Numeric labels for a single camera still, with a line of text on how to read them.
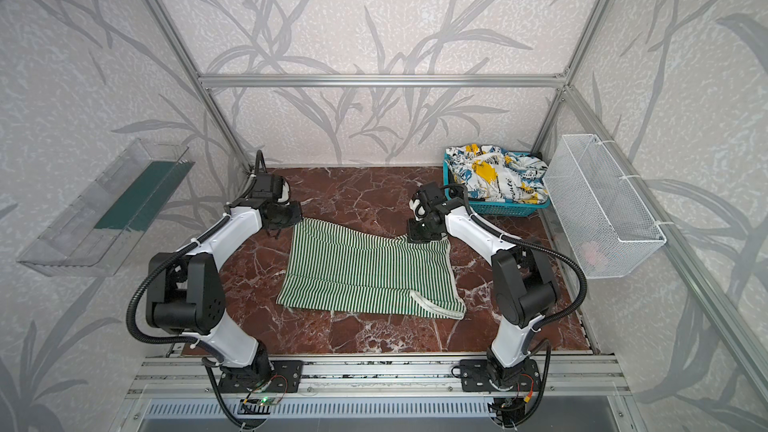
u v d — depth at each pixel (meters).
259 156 0.81
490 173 1.02
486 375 0.73
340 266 0.94
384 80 0.95
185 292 0.46
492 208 1.02
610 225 0.61
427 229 0.77
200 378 0.75
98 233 0.65
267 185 0.73
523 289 0.47
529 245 0.48
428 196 0.74
